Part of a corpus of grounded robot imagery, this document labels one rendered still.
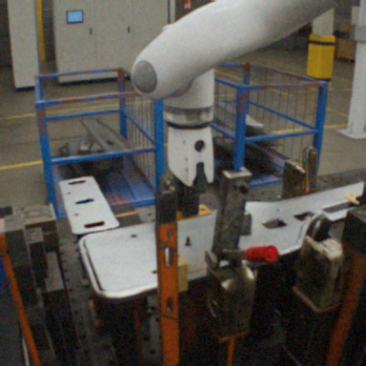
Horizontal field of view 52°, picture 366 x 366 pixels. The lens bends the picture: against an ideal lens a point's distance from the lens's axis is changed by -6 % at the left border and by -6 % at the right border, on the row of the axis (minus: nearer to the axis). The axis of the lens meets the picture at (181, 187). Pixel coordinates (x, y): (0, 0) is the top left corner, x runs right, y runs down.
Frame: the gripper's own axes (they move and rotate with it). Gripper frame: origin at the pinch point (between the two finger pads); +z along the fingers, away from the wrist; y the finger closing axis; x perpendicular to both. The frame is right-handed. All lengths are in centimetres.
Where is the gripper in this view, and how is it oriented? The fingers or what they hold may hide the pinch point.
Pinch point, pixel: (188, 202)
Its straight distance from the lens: 73.4
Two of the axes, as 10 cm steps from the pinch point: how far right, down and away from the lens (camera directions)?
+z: 0.0, 9.1, 4.2
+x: -9.2, 1.6, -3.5
